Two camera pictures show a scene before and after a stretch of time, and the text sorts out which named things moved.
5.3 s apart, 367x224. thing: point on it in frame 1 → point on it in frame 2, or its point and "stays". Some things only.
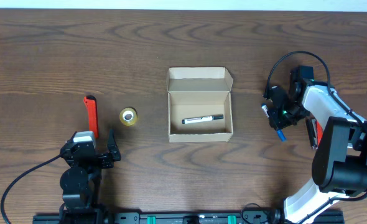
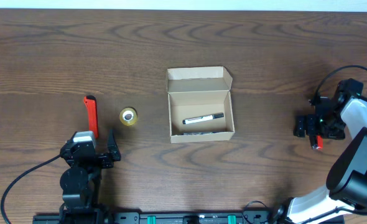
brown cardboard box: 199,92 stays
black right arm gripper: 277,116 → 310,127
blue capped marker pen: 279,132 → 197,133
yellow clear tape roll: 128,116 stays
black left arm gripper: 99,158 stays
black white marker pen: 198,119 stays
